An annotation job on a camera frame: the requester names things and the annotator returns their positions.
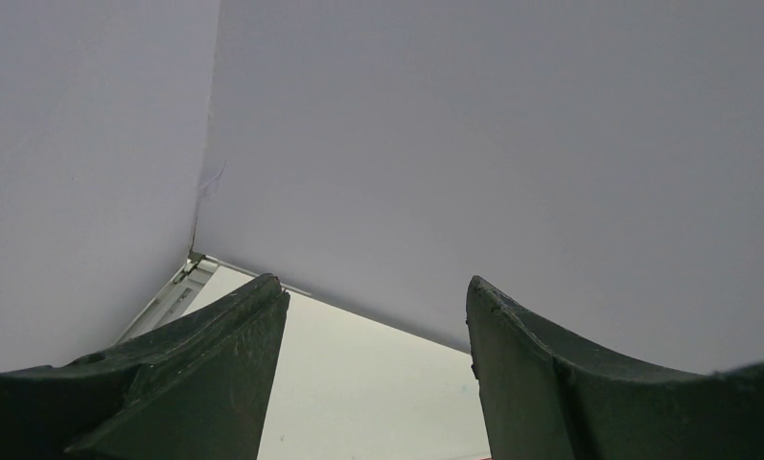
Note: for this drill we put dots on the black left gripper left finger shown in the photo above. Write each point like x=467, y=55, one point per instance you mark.
x=195, y=388

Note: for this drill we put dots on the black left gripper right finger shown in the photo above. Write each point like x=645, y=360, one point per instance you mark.
x=549, y=393

